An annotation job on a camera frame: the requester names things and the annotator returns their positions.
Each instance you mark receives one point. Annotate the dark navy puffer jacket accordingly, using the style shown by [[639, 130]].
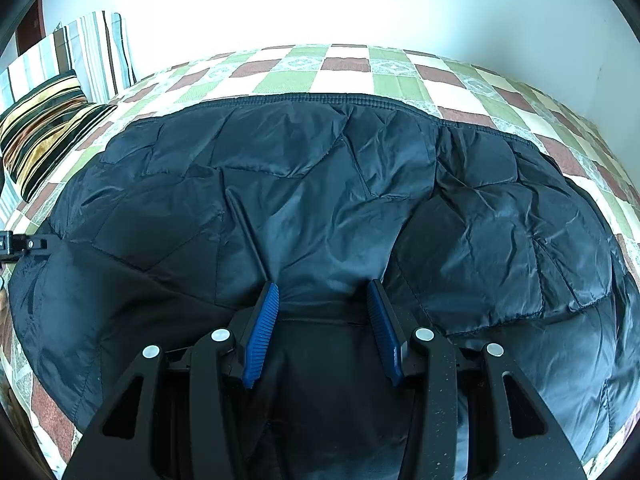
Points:
[[182, 219]]

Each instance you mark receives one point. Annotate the yellow black striped pillow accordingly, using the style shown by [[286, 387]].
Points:
[[42, 127]]

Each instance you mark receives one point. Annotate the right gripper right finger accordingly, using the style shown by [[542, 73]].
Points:
[[512, 433]]

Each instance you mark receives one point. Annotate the blue white striped pillow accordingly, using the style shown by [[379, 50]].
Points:
[[95, 47]]

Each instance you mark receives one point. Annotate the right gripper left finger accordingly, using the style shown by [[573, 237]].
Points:
[[165, 418]]

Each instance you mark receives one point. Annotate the checkered green brown bedspread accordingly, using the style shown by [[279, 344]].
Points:
[[440, 86]]

